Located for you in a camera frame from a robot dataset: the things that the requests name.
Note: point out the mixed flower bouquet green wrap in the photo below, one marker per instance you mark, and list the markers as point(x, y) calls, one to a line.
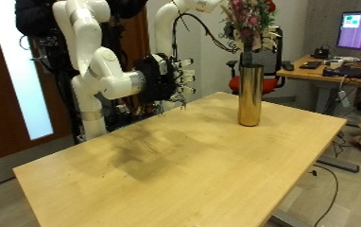
point(250, 19)

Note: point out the tall gold cylinder vase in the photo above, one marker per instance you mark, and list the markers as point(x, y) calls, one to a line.
point(251, 94)

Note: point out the black mesh chair red seat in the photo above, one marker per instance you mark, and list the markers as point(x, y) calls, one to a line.
point(272, 60)

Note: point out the red emergency stop button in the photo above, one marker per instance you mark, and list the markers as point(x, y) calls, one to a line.
point(123, 108)

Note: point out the black keyboard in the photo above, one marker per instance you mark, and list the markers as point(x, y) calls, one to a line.
point(311, 65)

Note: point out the black desk phone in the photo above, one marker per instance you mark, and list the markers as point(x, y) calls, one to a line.
point(322, 53)

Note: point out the wooden office desk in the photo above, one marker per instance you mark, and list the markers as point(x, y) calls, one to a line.
point(306, 74)

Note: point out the white power strip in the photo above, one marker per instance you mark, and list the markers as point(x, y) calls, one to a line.
point(344, 98)

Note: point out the grey table foot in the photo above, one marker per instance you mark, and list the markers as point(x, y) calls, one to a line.
point(339, 164)

